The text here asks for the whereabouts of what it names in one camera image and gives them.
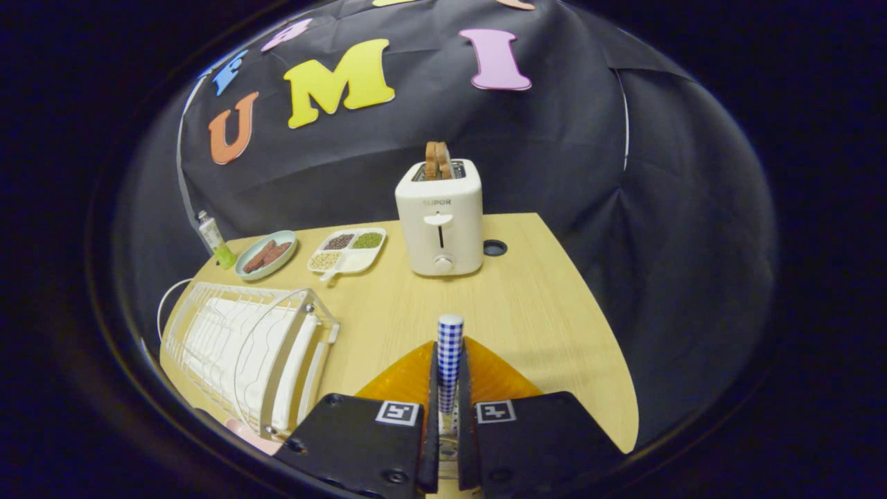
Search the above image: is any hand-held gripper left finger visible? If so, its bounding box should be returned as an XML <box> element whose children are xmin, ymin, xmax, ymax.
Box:
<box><xmin>274</xmin><ymin>340</ymin><xmax>441</xmax><ymax>499</ymax></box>

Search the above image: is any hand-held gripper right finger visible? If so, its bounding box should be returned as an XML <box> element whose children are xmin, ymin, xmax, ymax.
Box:
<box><xmin>456</xmin><ymin>336</ymin><xmax>628</xmax><ymax>499</ymax></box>

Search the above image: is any blue checked handle spoon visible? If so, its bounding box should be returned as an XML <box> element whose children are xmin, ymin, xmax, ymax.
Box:
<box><xmin>437</xmin><ymin>313</ymin><xmax>465</xmax><ymax>444</ymax></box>

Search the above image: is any pink plate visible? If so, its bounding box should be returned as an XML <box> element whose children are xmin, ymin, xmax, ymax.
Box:
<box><xmin>225</xmin><ymin>418</ymin><xmax>281</xmax><ymax>456</ymax></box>

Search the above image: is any white wire dish rack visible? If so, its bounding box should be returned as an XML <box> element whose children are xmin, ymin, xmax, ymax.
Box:
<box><xmin>157</xmin><ymin>277</ymin><xmax>342</xmax><ymax>441</ymax></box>

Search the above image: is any pale green plate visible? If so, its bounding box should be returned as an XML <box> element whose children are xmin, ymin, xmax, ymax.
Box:
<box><xmin>234</xmin><ymin>230</ymin><xmax>299</xmax><ymax>282</ymax></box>

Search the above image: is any white toaster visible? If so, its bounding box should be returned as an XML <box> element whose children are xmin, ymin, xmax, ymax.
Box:
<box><xmin>395</xmin><ymin>159</ymin><xmax>484</xmax><ymax>277</ymax></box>

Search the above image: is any white divided tray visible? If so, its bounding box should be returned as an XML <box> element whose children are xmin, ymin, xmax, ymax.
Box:
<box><xmin>307</xmin><ymin>227</ymin><xmax>387</xmax><ymax>282</ymax></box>

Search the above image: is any black backdrop cloth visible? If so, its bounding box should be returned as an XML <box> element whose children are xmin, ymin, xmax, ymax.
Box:
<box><xmin>111</xmin><ymin>0</ymin><xmax>777</xmax><ymax>451</ymax></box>

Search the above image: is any clear bottle with green liquid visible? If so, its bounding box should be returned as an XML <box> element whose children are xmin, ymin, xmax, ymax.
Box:
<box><xmin>197</xmin><ymin>211</ymin><xmax>236</xmax><ymax>270</ymax></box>

